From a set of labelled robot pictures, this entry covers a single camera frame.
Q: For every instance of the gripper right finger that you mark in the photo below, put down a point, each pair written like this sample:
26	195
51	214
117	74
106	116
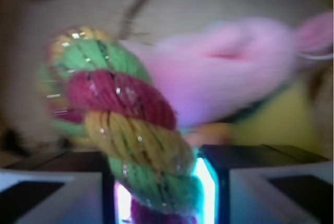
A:
264	184

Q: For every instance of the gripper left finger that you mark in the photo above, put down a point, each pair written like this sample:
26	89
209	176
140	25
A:
63	187

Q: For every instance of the multicolored twisted rope toy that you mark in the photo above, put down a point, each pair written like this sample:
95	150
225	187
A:
99	94

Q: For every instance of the yellow sponge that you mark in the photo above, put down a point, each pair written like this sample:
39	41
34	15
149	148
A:
284	119

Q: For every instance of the pink plush bunny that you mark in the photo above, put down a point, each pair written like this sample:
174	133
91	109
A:
211	75

